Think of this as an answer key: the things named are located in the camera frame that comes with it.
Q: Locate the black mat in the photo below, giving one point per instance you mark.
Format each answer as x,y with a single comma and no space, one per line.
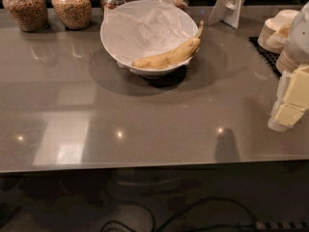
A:
269,57

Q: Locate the white paper liner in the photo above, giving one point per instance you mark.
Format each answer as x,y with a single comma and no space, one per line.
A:
145,29

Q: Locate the left grain-filled glass jar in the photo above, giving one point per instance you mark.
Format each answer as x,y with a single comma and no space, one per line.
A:
28,15

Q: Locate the stack of paper bowls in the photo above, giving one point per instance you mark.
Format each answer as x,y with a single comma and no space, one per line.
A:
274,34

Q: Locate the white bowl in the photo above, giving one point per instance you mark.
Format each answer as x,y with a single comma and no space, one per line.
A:
116,45

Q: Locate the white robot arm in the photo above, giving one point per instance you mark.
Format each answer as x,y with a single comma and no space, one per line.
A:
298,38

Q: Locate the white stand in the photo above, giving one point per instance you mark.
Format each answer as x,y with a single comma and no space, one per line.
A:
227,11

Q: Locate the yellow banana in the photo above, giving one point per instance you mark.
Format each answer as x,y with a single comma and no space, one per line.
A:
173,56

